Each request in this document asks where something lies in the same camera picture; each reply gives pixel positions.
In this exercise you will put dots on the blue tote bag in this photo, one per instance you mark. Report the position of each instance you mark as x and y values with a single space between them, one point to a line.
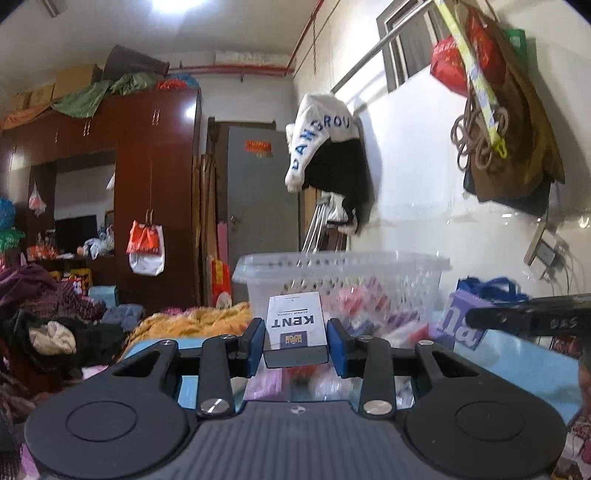
489 286

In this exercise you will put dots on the brown hanging bag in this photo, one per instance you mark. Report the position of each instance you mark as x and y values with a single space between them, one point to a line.
521 157

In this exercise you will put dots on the black television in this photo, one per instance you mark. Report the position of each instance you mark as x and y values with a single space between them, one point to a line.
74 230

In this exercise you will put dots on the white lettered hoodie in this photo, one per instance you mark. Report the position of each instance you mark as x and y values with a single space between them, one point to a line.
314 115

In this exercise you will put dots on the orange white plastic bag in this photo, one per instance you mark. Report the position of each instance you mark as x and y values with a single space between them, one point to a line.
143 240

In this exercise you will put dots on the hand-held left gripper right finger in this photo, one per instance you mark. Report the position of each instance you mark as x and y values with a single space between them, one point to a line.
336 346

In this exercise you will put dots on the wooden boards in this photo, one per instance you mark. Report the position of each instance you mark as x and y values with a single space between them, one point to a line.
207 230

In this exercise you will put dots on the purple carton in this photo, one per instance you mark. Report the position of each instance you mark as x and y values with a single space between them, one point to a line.
455 323

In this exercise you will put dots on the colourful patterned cloth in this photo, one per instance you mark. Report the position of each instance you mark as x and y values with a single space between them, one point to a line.
577 447

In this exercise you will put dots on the red plastic bag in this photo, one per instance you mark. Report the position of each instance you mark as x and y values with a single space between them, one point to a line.
448 64
485 46

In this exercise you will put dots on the black hanging garment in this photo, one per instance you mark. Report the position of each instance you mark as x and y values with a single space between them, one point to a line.
337 170

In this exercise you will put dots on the pile of boxes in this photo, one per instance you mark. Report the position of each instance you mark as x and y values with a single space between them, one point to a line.
318 385

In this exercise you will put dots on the cardboard box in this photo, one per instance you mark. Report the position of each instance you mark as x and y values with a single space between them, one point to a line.
74 78

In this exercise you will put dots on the red ceiling pipe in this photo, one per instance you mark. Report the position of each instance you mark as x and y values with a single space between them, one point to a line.
231 69

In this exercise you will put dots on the metal hanging rod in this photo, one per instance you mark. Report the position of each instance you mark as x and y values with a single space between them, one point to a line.
369 55

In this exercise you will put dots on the light blue box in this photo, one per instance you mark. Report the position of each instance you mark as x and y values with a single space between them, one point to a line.
101 295

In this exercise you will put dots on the wall power strip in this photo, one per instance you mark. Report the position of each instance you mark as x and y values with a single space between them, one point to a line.
545 254

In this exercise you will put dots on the yellow blanket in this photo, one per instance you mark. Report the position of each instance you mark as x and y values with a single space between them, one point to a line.
194 323

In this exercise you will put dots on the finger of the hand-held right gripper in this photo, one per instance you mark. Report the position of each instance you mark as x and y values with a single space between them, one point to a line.
521 316

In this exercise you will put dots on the window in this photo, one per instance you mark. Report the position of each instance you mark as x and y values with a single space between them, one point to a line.
406 46

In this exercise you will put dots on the blue plastic bag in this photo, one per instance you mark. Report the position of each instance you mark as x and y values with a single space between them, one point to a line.
7 214

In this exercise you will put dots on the pink plastic bag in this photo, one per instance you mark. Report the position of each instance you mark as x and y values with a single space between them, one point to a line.
37 203

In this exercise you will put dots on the brown wooden wardrobe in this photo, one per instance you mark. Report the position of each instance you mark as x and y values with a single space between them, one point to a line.
157 184

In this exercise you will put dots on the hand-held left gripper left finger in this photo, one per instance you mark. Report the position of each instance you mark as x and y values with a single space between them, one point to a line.
256 346

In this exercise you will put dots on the grey blue cloth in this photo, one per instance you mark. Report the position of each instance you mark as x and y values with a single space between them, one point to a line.
122 316

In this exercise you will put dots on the green cloth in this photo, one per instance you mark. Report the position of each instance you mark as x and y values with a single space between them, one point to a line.
78 101

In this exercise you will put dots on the grey door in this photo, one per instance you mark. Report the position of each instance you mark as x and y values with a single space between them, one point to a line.
258 207

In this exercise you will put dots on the white plastic lattice basket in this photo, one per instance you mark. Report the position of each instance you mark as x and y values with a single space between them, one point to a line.
286 277

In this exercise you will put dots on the heap of dark clothes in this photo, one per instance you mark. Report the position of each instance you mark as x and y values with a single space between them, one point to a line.
37 286

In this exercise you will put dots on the white cigarette box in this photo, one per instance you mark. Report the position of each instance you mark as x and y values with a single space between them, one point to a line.
295 323

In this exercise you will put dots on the dark brown bag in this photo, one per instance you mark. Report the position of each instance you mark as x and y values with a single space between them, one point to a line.
134 62

